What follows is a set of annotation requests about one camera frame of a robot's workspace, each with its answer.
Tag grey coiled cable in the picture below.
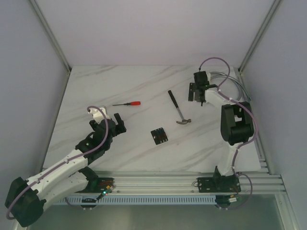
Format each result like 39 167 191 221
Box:
208 71 253 101

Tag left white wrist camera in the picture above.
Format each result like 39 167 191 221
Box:
87 106 110 124

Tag right aluminium frame post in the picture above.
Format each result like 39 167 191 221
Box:
238 0 283 73

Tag left aluminium frame post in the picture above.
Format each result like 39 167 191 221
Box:
28 0 72 74

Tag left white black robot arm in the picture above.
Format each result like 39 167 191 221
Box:
5 113 127 228

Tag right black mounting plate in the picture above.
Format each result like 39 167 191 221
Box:
197 176 241 193

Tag red handle screwdriver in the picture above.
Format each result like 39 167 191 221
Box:
113 101 141 106

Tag aluminium frame post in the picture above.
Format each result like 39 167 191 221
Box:
238 0 283 73
28 0 72 74

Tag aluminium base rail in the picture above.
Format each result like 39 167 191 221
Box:
97 171 286 195

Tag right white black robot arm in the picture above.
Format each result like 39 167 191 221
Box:
188 71 255 191

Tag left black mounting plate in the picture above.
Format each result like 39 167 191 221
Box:
79 177 114 193

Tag black handle claw hammer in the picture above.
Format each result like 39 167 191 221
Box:
168 90 191 125

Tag black fuse box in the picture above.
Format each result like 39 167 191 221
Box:
151 127 168 145

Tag black mounting plate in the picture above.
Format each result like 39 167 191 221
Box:
197 176 241 193
79 177 114 193

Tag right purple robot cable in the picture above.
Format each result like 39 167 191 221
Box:
199 57 259 211

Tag white slotted cable duct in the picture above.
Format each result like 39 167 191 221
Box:
56 195 216 206

